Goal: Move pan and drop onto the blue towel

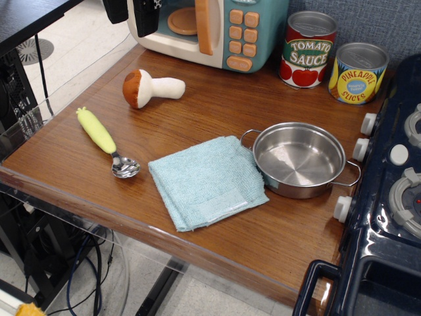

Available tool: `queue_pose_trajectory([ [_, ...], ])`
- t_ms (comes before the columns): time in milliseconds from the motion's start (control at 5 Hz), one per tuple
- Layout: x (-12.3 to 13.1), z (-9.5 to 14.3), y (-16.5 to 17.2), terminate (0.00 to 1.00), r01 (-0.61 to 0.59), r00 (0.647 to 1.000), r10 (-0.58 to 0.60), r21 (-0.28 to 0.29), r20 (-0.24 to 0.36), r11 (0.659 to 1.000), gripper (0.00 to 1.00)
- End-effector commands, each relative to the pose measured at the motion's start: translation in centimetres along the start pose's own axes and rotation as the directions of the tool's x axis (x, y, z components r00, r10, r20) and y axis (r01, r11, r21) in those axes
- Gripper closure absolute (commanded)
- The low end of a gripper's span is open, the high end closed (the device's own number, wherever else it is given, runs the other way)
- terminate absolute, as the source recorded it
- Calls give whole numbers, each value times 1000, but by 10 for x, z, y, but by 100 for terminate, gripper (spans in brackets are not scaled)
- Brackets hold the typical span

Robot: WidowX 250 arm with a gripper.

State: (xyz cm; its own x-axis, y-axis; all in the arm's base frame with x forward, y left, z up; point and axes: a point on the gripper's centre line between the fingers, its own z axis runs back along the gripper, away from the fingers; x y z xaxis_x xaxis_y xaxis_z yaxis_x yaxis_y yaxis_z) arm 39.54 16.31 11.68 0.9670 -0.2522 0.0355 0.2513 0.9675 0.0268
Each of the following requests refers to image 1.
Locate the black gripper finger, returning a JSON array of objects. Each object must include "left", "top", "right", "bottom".
[
  {"left": 103, "top": 0, "right": 128, "bottom": 24},
  {"left": 133, "top": 0, "right": 162, "bottom": 38}
]

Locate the stainless steel pan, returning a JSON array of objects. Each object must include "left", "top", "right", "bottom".
[{"left": 239, "top": 122, "right": 362, "bottom": 199}]

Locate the light blue folded towel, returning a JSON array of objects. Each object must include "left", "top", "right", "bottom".
[{"left": 148, "top": 136, "right": 269, "bottom": 232}]

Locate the plush brown mushroom toy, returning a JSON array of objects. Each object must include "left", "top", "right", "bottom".
[{"left": 122, "top": 69, "right": 186, "bottom": 109}]

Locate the black desk at left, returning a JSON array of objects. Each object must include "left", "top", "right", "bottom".
[{"left": 1, "top": 0, "right": 82, "bottom": 56}]

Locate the teal toy microwave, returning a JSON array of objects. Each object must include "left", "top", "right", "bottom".
[{"left": 127, "top": 1, "right": 289, "bottom": 73}]

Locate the tomato sauce can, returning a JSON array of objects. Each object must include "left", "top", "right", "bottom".
[{"left": 279, "top": 11, "right": 338, "bottom": 88}]

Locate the pineapple slices can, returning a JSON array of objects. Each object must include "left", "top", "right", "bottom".
[{"left": 328, "top": 42, "right": 389, "bottom": 105}]

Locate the white stove knob top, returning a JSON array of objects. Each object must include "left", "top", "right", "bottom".
[{"left": 360, "top": 113, "right": 377, "bottom": 136}]

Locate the white stove knob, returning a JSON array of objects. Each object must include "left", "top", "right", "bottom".
[
  {"left": 360, "top": 113, "right": 377, "bottom": 136},
  {"left": 353, "top": 138, "right": 370, "bottom": 162},
  {"left": 334, "top": 196, "right": 353, "bottom": 223}
]

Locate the white stove knob middle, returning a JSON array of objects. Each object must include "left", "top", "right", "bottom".
[{"left": 353, "top": 138, "right": 370, "bottom": 162}]

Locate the white stove knob bottom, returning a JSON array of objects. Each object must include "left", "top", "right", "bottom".
[{"left": 334, "top": 196, "right": 353, "bottom": 223}]

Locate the yellow sponge at corner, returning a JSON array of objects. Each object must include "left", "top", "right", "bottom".
[{"left": 14, "top": 303, "right": 46, "bottom": 316}]

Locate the dark blue toy stove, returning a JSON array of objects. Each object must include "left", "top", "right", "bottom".
[{"left": 293, "top": 55, "right": 420, "bottom": 315}]

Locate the spoon with yellow handle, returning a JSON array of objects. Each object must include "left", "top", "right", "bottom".
[{"left": 76, "top": 107, "right": 140, "bottom": 178}]

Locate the blue cable under table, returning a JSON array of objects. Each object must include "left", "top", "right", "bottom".
[{"left": 65, "top": 230, "right": 103, "bottom": 316}]

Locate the black cable under table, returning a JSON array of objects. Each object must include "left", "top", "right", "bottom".
[{"left": 49, "top": 226, "right": 116, "bottom": 316}]

